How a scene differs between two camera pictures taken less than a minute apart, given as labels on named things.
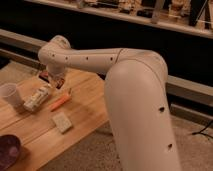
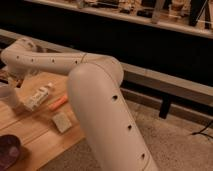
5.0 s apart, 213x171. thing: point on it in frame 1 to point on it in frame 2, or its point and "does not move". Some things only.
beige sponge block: x=61 y=121 does not move
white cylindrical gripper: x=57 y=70 to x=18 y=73
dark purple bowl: x=10 y=148 does not move
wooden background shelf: x=189 y=16 does not move
